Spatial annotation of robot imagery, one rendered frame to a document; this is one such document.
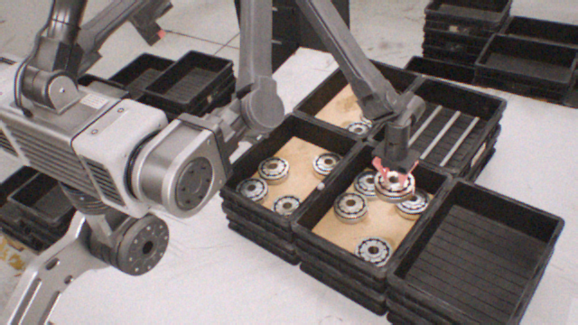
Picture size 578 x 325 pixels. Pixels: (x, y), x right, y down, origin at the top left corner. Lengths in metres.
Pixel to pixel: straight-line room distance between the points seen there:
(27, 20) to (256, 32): 3.41
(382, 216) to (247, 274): 0.45
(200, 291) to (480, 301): 0.80
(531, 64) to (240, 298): 1.87
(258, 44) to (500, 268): 0.88
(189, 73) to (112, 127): 2.05
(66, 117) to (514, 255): 1.15
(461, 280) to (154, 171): 0.91
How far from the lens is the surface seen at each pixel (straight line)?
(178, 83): 2.86
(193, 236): 1.77
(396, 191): 1.34
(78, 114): 0.95
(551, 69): 2.82
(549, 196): 1.88
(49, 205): 2.44
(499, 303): 1.44
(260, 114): 0.92
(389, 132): 1.21
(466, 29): 3.00
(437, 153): 1.76
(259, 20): 1.04
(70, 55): 0.96
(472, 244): 1.53
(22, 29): 4.32
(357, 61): 1.17
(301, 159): 1.74
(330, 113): 1.91
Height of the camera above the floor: 2.03
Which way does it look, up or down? 44 degrees down
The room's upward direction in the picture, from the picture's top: 9 degrees counter-clockwise
